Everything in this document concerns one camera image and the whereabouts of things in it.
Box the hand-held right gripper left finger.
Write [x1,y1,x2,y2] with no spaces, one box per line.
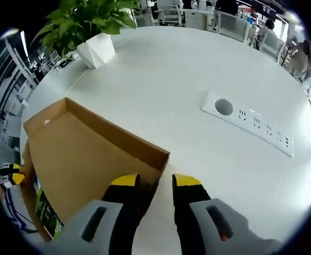
[42,173,152,255]

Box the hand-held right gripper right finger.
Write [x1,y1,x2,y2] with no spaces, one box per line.
[172,173,286,255]

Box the brown cardboard shoe box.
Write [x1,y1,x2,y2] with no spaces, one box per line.
[19,97,171,242]

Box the green black packet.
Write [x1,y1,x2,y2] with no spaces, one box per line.
[35,187,65,237]

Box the white storage shelving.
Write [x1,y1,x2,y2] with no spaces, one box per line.
[0,39,39,149]

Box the white table power strip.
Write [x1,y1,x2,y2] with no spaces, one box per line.
[200,89,295,158]

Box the green plant in white pot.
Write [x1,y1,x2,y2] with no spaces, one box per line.
[31,0,143,69]

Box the white office chair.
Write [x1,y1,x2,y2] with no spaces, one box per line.
[261,33,289,64]
[162,4,186,26]
[218,12,252,44]

